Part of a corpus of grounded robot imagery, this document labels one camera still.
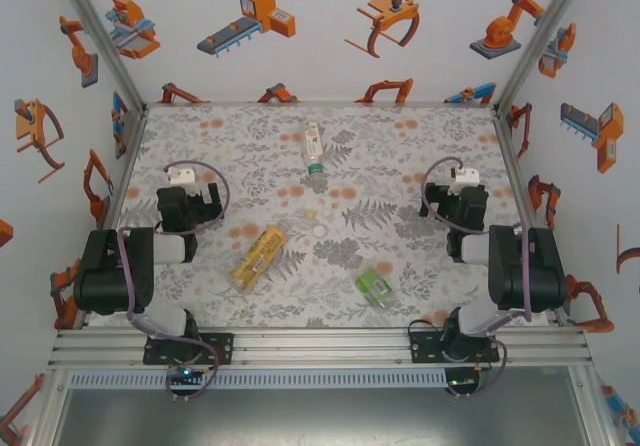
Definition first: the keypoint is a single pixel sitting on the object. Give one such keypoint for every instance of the yellow label plastic bottle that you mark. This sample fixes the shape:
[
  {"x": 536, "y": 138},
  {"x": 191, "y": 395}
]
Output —
[{"x": 260, "y": 256}]

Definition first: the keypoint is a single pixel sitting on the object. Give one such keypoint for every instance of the green label plastic bottle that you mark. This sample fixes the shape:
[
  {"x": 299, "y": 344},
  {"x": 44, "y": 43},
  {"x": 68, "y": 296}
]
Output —
[{"x": 371, "y": 282}]

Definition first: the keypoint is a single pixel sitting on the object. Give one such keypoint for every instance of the yellow bottle cap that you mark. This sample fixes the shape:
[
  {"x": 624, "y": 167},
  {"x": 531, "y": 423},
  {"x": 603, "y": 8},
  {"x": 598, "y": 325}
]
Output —
[{"x": 311, "y": 214}]

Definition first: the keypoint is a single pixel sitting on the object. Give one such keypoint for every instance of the white label plastic bottle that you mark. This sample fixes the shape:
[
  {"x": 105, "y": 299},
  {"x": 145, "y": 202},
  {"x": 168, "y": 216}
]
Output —
[{"x": 312, "y": 143}]

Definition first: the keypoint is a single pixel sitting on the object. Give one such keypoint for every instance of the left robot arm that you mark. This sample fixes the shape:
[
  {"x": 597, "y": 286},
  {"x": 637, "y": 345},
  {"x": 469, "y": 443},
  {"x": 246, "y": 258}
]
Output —
[{"x": 105, "y": 266}]

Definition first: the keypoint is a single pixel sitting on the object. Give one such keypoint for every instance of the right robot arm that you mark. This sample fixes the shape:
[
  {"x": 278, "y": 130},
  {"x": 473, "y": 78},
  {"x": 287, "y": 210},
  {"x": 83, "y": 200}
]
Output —
[{"x": 530, "y": 271}]

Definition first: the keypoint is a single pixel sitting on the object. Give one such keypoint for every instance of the floral patterned tablecloth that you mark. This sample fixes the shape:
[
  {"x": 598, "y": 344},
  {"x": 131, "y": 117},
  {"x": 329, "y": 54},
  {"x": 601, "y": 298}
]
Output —
[{"x": 250, "y": 141}]

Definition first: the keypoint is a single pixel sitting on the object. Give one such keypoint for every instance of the small controller circuit board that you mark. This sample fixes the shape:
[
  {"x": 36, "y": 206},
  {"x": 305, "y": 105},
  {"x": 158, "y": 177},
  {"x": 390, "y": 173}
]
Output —
[
  {"x": 462, "y": 381},
  {"x": 185, "y": 373}
]

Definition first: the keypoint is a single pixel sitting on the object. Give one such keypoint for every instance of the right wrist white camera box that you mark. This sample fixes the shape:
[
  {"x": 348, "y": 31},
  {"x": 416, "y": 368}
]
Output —
[{"x": 466, "y": 177}]

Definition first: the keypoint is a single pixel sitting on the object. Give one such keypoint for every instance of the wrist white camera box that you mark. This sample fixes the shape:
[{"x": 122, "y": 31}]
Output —
[
  {"x": 466, "y": 177},
  {"x": 181, "y": 176}
]

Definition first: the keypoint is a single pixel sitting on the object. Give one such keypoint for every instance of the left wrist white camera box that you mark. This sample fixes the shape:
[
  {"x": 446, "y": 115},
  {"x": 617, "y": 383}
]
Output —
[{"x": 181, "y": 176}]

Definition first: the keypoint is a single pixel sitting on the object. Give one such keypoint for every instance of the aluminium table side rail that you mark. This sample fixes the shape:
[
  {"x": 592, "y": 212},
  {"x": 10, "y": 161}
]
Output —
[
  {"x": 119, "y": 191},
  {"x": 516, "y": 166}
]

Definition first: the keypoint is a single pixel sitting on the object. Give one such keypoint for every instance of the grey metal bracket plate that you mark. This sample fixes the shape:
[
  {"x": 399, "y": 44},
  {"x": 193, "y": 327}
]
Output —
[{"x": 129, "y": 133}]

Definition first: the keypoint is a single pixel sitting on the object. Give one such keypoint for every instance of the thin aluminium table rail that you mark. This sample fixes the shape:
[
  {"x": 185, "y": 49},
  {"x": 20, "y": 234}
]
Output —
[{"x": 320, "y": 103}]

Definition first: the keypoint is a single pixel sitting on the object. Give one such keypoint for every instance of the aluminium frame post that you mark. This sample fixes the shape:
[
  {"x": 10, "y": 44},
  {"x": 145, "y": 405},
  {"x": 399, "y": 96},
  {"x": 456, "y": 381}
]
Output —
[
  {"x": 102, "y": 41},
  {"x": 539, "y": 41}
]

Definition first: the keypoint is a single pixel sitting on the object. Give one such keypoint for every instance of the wide aluminium frame rail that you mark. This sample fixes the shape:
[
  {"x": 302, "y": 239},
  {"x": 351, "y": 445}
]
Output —
[{"x": 320, "y": 348}]

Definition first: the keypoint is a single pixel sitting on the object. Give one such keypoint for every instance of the aluminium frame leg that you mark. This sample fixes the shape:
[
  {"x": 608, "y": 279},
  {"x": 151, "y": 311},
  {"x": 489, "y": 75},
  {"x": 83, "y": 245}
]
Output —
[
  {"x": 595, "y": 416},
  {"x": 47, "y": 416}
]

